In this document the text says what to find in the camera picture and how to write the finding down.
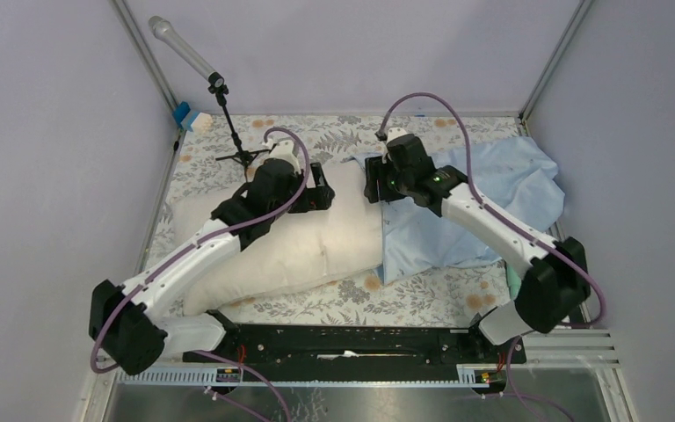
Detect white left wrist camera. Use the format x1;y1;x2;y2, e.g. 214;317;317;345
264;139;301;174

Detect light blue pillowcase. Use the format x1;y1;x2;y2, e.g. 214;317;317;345
378;137;565;283

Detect silver microphone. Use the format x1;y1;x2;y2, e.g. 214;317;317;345
148;16;225;91

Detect black microphone tripod stand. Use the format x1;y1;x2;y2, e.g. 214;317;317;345
208;79;266;172

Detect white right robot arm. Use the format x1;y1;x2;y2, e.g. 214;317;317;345
364;132;592;362

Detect white slotted cable duct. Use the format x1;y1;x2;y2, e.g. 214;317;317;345
117;364;490;389

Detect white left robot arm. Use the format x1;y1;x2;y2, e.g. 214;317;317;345
89;158;335;375

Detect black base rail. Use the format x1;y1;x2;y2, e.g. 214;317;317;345
212;324;526;383

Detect teal green cylindrical tool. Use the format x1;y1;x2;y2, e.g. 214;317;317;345
505;263;522;301

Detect white pillow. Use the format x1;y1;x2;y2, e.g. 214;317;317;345
182;160;382;316

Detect floral patterned bed sheet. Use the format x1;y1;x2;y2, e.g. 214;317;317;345
166;115;526;327

